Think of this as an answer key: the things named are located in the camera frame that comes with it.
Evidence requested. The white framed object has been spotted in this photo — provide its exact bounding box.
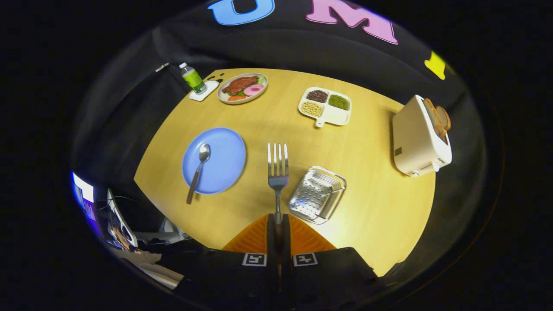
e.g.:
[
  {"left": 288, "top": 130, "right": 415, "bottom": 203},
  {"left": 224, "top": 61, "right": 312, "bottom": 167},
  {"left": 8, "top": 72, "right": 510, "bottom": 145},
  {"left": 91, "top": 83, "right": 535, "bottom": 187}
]
[{"left": 107, "top": 189, "right": 139, "bottom": 248}]

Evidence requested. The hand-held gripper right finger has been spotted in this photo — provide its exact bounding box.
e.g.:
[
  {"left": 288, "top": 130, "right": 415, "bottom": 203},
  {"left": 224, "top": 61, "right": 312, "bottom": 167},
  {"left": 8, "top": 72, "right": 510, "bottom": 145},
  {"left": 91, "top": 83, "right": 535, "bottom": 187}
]
[{"left": 280, "top": 214, "right": 387, "bottom": 311}]

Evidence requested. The silver metal fork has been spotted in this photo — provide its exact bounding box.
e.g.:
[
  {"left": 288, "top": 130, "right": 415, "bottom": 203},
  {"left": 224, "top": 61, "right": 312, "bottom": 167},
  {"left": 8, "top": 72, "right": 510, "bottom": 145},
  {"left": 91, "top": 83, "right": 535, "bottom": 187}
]
[{"left": 267, "top": 143, "right": 290, "bottom": 242}]

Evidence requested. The computer monitor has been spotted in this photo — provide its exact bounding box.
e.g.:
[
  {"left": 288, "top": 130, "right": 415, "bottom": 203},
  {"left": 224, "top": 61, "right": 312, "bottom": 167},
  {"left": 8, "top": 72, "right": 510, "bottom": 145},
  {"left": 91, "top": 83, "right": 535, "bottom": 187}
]
[{"left": 71, "top": 172, "right": 102, "bottom": 236}]

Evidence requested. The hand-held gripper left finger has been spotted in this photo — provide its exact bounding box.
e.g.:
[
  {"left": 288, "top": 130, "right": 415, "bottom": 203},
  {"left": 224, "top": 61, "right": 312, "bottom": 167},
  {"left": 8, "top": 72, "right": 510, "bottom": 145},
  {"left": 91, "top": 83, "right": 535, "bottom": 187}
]
[{"left": 173, "top": 214, "right": 280, "bottom": 311}]

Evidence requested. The cream white toaster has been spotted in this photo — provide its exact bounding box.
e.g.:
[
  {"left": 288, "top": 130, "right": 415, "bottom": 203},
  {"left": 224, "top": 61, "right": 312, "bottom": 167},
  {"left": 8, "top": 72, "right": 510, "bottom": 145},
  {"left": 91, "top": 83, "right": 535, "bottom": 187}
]
[{"left": 392, "top": 95, "right": 453, "bottom": 178}]

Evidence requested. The white cloth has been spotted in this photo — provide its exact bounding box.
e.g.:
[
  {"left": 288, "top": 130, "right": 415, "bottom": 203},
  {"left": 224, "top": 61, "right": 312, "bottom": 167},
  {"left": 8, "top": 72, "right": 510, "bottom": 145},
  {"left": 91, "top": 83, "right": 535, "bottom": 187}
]
[{"left": 117, "top": 248, "right": 184, "bottom": 289}]

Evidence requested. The green label water bottle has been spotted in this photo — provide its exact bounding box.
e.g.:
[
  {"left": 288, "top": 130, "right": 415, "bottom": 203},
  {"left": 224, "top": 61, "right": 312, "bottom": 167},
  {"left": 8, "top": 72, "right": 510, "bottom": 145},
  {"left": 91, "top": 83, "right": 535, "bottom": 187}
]
[{"left": 179, "top": 63, "right": 207, "bottom": 94}]

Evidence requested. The black backdrop cloth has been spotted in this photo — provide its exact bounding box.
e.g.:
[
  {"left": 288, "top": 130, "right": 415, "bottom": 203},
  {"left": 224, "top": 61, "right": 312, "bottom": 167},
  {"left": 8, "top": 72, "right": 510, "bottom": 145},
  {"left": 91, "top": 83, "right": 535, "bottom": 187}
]
[{"left": 71, "top": 0, "right": 489, "bottom": 277}]

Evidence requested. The silver metal spoon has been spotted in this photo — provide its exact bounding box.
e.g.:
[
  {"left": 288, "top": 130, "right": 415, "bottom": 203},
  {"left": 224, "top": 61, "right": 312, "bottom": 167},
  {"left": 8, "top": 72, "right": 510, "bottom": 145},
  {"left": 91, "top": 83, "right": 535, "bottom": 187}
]
[{"left": 187, "top": 144, "right": 211, "bottom": 205}]

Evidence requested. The brown bread slice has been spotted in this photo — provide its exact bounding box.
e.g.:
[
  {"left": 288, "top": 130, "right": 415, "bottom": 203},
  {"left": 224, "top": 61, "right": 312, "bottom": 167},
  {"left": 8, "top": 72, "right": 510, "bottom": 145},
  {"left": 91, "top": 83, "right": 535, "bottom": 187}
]
[
  {"left": 423, "top": 98, "right": 443, "bottom": 139},
  {"left": 435, "top": 106, "right": 451, "bottom": 132}
]

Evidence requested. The round plate with food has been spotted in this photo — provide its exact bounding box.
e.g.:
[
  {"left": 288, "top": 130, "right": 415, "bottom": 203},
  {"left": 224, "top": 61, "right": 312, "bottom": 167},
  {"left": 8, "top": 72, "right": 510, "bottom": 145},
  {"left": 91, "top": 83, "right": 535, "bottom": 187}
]
[{"left": 217, "top": 73, "right": 268, "bottom": 105}]

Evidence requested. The brown toy steak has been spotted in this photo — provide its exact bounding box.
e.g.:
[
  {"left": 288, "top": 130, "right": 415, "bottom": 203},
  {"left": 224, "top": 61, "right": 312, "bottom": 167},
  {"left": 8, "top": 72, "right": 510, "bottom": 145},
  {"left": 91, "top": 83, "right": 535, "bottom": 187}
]
[{"left": 222, "top": 76, "right": 259, "bottom": 96}]

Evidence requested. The white square coaster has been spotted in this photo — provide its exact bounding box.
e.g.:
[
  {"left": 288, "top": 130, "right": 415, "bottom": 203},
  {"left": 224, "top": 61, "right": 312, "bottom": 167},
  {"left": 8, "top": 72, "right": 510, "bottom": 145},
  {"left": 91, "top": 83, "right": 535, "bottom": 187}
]
[{"left": 189, "top": 81, "right": 219, "bottom": 102}]

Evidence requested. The perforated metal tray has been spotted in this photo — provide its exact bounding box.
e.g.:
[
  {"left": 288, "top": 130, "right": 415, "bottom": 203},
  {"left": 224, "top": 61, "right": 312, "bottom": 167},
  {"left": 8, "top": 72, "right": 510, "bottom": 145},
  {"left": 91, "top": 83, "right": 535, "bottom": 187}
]
[{"left": 288, "top": 166, "right": 347, "bottom": 225}]

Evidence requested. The blue round plate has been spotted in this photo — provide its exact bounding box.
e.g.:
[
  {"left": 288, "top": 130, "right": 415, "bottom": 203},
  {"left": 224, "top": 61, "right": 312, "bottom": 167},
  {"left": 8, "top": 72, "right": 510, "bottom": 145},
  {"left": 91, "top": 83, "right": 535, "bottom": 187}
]
[{"left": 182, "top": 127, "right": 247, "bottom": 195}]

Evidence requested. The white divided bean dish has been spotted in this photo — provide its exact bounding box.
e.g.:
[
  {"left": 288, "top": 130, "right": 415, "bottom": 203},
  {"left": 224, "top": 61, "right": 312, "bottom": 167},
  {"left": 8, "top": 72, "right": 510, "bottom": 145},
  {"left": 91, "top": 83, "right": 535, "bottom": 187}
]
[{"left": 298, "top": 87, "right": 352, "bottom": 128}]

